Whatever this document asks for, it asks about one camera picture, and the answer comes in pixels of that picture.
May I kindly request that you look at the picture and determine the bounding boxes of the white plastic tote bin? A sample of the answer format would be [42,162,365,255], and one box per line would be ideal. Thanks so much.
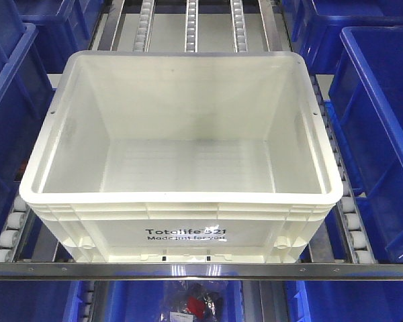
[19,51,343,263]

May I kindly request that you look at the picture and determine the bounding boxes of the bagged parts in lower bin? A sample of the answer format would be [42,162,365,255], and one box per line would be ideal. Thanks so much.
[157,280,228,321]

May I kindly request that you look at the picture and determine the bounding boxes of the blue bin below centre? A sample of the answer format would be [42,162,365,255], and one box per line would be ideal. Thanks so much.
[99,280,245,321]

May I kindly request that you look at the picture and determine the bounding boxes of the blue bin below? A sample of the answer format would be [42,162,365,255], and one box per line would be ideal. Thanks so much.
[285,280,403,321]
[0,281,85,321]
[99,280,245,321]

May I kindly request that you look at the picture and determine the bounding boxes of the blue bin below right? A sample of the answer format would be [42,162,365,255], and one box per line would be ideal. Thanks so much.
[285,280,403,321]

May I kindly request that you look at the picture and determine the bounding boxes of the blue bin upper right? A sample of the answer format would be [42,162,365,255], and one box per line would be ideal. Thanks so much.
[281,1,403,74]

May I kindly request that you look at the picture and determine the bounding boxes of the blue bin upper left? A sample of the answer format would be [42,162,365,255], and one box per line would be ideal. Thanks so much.
[15,0,103,74]

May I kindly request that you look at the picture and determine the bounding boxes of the blue bin below left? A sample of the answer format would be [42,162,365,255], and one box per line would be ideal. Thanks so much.
[0,281,85,321]

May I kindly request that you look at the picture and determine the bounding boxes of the left centre roller track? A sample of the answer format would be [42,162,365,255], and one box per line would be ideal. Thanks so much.
[133,0,155,52]

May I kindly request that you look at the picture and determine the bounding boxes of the right centre roller track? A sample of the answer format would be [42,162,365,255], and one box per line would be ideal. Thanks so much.
[230,0,248,52]

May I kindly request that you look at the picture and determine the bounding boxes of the right white roller track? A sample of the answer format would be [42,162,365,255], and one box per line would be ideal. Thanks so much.
[310,75,377,264]

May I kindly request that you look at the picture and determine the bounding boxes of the white roller track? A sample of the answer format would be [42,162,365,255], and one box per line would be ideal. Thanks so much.
[0,195,30,263]
[310,75,377,264]

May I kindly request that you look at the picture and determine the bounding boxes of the left white roller track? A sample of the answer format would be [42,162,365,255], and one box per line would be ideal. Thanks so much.
[0,195,30,263]

